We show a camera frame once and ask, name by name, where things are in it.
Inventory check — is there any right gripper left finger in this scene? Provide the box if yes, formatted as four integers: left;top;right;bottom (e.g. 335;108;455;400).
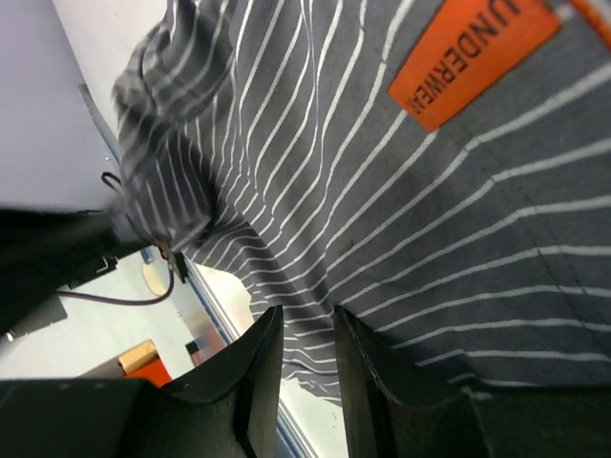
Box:
1;306;284;457

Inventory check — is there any grey striped underwear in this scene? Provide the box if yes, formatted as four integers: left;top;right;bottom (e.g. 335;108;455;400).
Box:
113;1;610;404

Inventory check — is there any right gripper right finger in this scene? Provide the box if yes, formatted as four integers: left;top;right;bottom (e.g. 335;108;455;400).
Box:
333;307;610;457

